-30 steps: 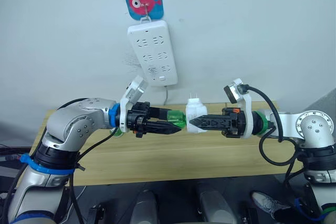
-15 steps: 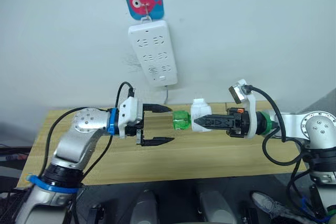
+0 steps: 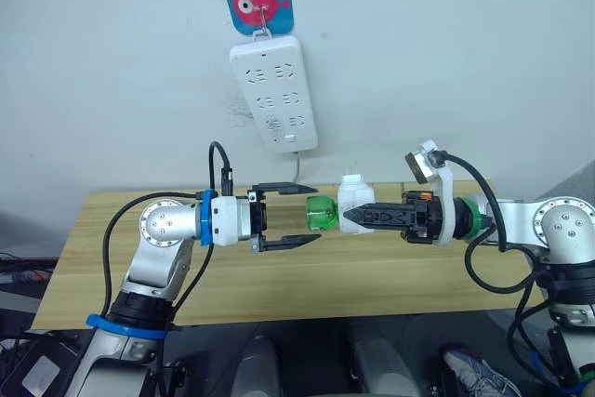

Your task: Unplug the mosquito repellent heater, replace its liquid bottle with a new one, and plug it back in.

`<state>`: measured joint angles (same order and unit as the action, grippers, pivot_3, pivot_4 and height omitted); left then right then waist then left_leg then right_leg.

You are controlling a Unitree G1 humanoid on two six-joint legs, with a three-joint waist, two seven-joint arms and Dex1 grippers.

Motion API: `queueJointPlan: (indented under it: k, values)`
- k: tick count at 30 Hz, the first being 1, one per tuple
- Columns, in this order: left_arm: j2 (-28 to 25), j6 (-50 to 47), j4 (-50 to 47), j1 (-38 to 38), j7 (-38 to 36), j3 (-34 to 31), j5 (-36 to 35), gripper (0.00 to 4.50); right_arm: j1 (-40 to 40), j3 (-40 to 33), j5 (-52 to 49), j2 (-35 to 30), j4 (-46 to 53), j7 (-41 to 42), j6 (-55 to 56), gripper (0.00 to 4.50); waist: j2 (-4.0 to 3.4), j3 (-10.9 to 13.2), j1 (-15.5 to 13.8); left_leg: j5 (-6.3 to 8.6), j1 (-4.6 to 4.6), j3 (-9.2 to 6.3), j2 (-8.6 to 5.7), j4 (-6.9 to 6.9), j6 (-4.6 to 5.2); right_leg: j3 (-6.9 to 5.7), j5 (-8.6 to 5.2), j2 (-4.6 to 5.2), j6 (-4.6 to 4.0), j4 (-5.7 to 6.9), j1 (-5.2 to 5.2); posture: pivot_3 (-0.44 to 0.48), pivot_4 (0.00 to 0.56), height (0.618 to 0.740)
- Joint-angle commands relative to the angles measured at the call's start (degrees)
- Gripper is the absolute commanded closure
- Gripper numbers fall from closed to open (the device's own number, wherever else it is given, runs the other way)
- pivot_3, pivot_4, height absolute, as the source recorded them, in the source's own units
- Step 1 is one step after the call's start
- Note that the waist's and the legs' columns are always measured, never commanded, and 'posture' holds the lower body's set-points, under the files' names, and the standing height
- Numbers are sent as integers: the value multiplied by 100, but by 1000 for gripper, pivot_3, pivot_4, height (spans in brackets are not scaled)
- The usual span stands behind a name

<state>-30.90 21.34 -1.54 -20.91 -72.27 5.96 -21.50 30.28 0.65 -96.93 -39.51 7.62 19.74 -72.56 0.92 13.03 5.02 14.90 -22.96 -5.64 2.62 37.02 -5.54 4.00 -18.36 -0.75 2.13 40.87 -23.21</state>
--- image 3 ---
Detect metal wall hook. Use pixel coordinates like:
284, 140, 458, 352
252, 3, 274, 41

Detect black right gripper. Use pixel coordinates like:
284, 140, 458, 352
342, 190, 443, 245

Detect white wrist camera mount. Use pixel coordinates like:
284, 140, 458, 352
211, 167, 250, 247
403, 139, 466, 247

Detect black box with white label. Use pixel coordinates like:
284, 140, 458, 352
5, 339, 81, 397

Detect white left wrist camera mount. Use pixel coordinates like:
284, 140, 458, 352
211, 167, 250, 247

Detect white power strip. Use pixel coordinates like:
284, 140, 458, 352
229, 34, 319, 153

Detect grey rounded shape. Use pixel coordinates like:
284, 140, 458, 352
346, 322, 422, 397
230, 334, 283, 397

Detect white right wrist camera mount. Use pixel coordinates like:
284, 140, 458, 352
403, 139, 466, 247

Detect grey white sneaker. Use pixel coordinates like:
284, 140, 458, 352
441, 343, 524, 397

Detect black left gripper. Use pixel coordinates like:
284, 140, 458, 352
245, 180, 323, 255

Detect green liquid bottle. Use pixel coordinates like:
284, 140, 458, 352
304, 194, 339, 232

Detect tangled coloured cables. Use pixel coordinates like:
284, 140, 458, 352
0, 252, 60, 285

